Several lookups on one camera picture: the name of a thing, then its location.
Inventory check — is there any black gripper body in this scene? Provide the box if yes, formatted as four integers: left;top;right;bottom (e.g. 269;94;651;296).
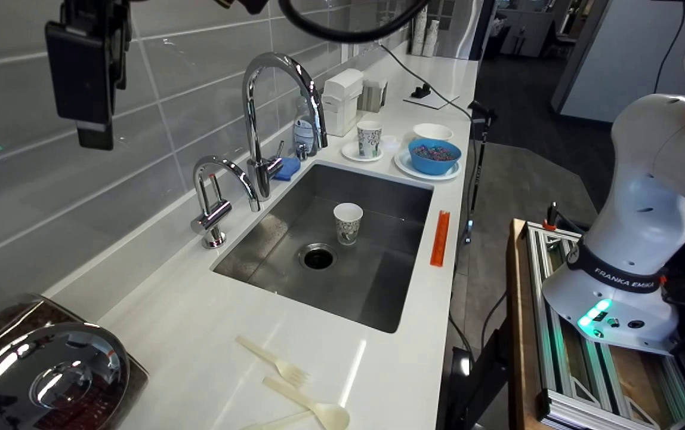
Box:
42;0;134;150

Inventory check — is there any tall chrome gooseneck faucet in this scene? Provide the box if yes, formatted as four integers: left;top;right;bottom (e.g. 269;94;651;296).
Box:
240;51;329;200

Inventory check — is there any small chrome faucet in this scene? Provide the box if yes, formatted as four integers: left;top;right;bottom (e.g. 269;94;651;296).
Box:
187;153;265;248

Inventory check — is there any blue sponge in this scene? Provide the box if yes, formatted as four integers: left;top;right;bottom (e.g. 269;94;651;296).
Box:
269;156;302;185

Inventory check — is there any white rectangular box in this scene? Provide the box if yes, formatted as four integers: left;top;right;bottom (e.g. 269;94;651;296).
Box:
319;68;368;139

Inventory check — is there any stainless steel sink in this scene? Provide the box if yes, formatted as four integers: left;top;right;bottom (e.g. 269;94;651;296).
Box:
210;162;437;334

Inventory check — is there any small white saucer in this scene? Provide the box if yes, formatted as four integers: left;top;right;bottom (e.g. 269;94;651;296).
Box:
338;139;389;166

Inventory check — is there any green printed paper cup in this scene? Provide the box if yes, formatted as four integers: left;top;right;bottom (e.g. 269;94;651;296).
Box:
352;117;387;161

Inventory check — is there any white paper cup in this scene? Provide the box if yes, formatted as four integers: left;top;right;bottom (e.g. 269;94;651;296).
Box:
332;200;365;248

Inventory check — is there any large white plate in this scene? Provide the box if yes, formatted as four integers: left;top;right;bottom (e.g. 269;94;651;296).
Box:
392;147;464;185

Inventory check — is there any blue bowl of colourful beads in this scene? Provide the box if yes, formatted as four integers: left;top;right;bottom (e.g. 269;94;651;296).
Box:
405;137;464;178

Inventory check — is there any orange strip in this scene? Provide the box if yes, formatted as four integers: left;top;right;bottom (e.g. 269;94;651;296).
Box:
427;209;454;270

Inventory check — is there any cream plastic spoon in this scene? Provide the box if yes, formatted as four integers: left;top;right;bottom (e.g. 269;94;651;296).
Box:
259;375;352;430

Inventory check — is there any wooden board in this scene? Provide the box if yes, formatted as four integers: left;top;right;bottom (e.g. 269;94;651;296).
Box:
506;217;550;430

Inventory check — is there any white refrigerator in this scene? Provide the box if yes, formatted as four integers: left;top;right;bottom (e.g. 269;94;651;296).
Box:
550;0;685;128

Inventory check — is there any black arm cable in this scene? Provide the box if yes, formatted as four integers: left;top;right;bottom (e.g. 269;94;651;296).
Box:
276;0;431;45

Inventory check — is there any black counter cable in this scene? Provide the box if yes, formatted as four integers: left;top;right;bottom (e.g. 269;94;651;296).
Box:
377;44;480;123

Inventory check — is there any black camera clamp stand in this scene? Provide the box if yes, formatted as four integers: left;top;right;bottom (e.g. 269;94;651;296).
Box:
461;100;499;247

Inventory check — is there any aluminium rail base frame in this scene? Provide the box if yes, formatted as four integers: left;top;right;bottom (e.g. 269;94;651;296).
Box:
516;217;685;430

